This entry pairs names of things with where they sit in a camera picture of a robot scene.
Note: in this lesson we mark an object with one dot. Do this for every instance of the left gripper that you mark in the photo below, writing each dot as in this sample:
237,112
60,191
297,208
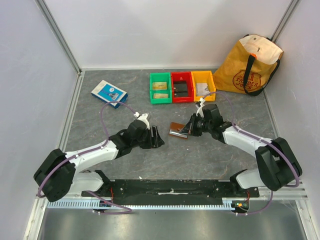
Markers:
155,142

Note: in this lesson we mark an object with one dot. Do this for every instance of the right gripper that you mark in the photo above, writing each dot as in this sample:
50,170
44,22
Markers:
194,125

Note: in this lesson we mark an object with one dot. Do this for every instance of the brown leather card holder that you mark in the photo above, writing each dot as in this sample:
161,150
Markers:
175,130

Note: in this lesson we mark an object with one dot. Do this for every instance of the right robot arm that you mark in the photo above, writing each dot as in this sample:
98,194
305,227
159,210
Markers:
277,166

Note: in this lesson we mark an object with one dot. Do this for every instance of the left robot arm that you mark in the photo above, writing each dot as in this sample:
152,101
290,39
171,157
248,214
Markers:
62,173

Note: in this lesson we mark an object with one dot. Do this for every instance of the black cards in red bin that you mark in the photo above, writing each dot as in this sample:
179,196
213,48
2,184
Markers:
180,89

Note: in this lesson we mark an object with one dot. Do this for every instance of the silver card in yellow bin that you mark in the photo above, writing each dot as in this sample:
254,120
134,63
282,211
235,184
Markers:
202,89

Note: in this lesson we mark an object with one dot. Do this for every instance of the gold card lower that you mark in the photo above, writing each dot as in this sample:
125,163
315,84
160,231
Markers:
160,95

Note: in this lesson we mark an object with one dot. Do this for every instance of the gold card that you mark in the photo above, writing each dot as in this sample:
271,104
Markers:
160,95
158,86

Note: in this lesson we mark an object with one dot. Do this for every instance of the gold card upper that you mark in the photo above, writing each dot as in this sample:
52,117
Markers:
158,86

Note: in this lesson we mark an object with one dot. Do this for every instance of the red plastic bin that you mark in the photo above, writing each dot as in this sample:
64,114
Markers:
182,76

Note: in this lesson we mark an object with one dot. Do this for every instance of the yellow plastic bin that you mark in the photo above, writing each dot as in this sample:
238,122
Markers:
203,76

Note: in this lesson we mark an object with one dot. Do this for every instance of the green plastic bin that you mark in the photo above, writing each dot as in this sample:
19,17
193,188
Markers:
156,77

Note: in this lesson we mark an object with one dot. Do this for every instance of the blue and white box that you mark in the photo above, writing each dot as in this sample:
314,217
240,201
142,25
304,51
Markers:
108,92

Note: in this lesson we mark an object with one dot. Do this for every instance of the yellow Trader Joe's tote bag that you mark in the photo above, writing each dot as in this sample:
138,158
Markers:
249,66

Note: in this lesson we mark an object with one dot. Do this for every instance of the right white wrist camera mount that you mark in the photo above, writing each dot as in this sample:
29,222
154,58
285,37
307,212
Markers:
199,105

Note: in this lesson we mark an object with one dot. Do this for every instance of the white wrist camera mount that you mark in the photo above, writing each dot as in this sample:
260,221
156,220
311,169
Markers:
199,105
143,118

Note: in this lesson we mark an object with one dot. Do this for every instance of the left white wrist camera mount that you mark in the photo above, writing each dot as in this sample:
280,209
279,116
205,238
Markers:
143,118

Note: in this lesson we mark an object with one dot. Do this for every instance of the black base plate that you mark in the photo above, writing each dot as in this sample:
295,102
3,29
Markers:
165,192

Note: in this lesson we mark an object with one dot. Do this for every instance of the slotted cable duct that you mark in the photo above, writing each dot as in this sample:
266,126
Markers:
96,204

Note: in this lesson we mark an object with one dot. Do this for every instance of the aluminium frame rail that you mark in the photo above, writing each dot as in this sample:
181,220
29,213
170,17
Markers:
285,193

